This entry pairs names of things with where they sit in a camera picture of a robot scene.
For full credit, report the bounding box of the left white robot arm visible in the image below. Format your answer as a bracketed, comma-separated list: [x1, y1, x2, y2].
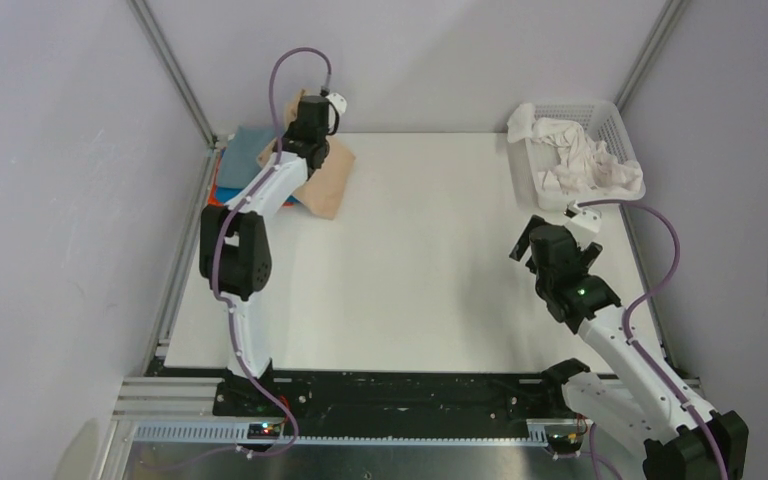
[199, 92, 347, 416]

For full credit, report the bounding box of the grey-blue folded t shirt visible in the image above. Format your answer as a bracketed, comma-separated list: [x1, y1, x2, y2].
[216, 126, 274, 202]

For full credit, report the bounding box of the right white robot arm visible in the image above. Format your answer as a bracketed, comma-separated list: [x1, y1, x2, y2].
[510, 209, 749, 479]

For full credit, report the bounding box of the small circuit board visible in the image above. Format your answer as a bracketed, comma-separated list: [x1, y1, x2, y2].
[246, 422, 282, 440]
[547, 433, 584, 456]

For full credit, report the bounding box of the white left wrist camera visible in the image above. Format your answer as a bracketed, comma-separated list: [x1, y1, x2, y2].
[325, 92, 348, 116]

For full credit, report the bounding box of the front aluminium rail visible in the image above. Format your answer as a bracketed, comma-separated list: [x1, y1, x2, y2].
[110, 377, 713, 446]

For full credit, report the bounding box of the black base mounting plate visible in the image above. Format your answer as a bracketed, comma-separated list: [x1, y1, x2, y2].
[212, 368, 585, 440]

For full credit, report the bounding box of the white crumpled t shirt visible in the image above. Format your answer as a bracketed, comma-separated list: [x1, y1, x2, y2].
[507, 100, 645, 200]

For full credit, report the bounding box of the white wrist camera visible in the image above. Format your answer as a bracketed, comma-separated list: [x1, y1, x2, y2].
[564, 205, 602, 238]
[325, 92, 348, 116]

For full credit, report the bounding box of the beige t shirt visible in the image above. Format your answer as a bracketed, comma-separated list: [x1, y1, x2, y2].
[256, 89, 356, 220]

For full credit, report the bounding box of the left small circuit board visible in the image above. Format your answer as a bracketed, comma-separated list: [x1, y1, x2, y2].
[246, 422, 282, 440]

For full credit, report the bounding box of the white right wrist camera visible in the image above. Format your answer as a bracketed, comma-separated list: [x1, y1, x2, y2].
[564, 205, 602, 238]

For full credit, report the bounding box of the aluminium frame post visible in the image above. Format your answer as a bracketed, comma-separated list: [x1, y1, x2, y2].
[126, 0, 218, 148]
[614, 0, 690, 112]

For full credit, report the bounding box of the white plastic laundry basket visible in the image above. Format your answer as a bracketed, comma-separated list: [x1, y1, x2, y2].
[506, 99, 648, 213]

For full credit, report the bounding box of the right small circuit board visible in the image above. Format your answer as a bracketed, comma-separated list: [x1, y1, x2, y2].
[547, 433, 584, 456]

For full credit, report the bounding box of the right aluminium frame post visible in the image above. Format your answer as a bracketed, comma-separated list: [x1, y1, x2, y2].
[614, 0, 690, 112]

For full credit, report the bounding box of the left aluminium frame post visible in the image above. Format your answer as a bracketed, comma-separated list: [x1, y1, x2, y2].
[126, 0, 218, 148]

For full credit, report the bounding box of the orange folded t shirt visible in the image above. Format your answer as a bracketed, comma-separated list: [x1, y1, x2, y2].
[208, 148, 261, 205]

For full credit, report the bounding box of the bright blue folded t shirt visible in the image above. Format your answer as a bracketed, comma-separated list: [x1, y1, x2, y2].
[209, 187, 242, 205]

